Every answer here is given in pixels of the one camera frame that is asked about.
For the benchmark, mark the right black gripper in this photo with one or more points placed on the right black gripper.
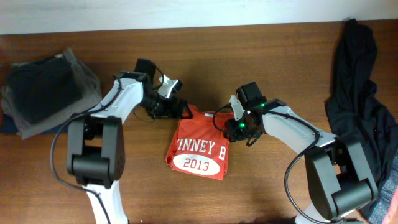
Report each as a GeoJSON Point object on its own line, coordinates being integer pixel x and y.
{"type": "Point", "coordinates": [230, 125]}

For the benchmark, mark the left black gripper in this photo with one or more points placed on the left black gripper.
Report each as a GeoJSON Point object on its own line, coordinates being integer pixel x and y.
{"type": "Point", "coordinates": [169, 109]}

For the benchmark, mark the orange printed t-shirt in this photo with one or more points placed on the orange printed t-shirt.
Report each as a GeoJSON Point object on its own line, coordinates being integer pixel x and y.
{"type": "Point", "coordinates": [198, 146]}

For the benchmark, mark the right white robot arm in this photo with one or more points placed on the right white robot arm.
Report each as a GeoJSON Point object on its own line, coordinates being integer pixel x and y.
{"type": "Point", "coordinates": [338, 174]}

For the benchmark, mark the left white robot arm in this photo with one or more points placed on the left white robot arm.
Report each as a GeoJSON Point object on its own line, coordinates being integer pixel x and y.
{"type": "Point", "coordinates": [96, 154]}

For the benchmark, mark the folded light grey shirt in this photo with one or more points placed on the folded light grey shirt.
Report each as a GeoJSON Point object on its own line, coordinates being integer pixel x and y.
{"type": "Point", "coordinates": [86, 80]}

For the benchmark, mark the black garment on table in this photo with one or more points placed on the black garment on table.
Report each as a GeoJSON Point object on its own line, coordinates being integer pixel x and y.
{"type": "Point", "coordinates": [353, 108]}

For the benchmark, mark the grey heathered garment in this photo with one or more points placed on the grey heathered garment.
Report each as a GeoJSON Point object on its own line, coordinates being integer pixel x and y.
{"type": "Point", "coordinates": [385, 210]}

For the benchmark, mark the folded navy blue shirt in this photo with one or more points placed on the folded navy blue shirt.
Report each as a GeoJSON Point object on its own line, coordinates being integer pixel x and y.
{"type": "Point", "coordinates": [8, 127]}

